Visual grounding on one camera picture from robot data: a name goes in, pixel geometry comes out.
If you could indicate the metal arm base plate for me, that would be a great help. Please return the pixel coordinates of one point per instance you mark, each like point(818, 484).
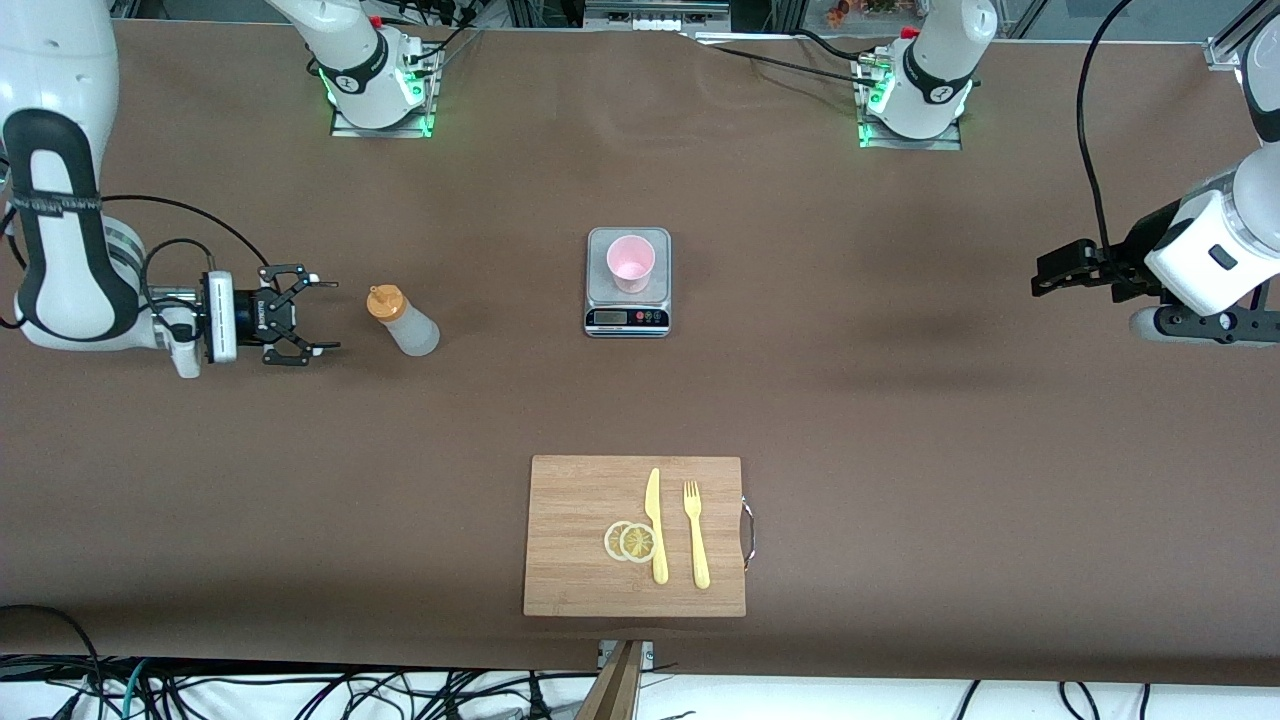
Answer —
point(910, 144)
point(385, 130)

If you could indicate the brown table cover sheet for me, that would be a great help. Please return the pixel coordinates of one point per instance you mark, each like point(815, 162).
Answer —
point(250, 480)

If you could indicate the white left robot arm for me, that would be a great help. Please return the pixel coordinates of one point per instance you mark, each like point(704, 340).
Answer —
point(935, 60)

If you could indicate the silver digital kitchen scale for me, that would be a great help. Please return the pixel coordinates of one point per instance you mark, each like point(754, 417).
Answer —
point(598, 285)

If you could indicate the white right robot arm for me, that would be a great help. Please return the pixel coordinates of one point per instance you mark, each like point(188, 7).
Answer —
point(345, 40)

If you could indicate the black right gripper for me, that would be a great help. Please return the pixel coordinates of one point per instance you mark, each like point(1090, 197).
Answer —
point(250, 316)

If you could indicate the small metal bracket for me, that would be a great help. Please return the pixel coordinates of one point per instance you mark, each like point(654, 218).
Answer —
point(646, 652)

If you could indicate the pink plastic cup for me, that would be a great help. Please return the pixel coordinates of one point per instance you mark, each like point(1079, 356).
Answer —
point(630, 262)

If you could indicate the lemon slice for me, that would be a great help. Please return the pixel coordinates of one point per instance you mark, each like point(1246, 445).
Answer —
point(611, 541)
point(638, 543)

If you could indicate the yellow plastic knife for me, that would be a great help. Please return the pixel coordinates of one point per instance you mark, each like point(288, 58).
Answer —
point(655, 510)

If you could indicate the orange toy food item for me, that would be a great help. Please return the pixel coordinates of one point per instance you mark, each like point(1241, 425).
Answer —
point(850, 12)

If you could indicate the yellow plastic fork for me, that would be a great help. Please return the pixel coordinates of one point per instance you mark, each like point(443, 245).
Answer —
point(699, 555)

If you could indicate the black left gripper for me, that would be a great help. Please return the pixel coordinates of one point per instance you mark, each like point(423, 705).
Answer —
point(1128, 262)

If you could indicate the wooden post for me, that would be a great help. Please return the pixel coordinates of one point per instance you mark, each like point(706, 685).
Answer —
point(612, 695)

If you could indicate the aluminium frame profile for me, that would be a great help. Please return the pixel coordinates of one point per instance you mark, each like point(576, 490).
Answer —
point(1225, 50)

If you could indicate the clear sauce bottle orange cap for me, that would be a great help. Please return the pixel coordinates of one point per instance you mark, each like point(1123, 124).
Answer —
point(410, 328)

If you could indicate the white power strip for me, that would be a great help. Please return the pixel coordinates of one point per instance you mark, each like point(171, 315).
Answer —
point(655, 20)

